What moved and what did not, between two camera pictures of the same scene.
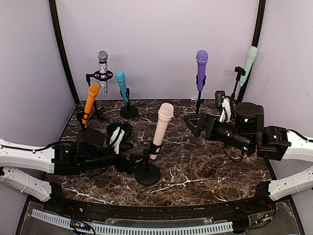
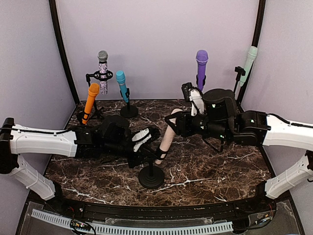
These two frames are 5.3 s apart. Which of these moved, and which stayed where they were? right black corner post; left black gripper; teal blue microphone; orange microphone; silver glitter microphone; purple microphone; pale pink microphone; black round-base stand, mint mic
Moved: left black gripper; pale pink microphone
Stayed: orange microphone; black round-base stand, mint mic; teal blue microphone; right black corner post; purple microphone; silver glitter microphone
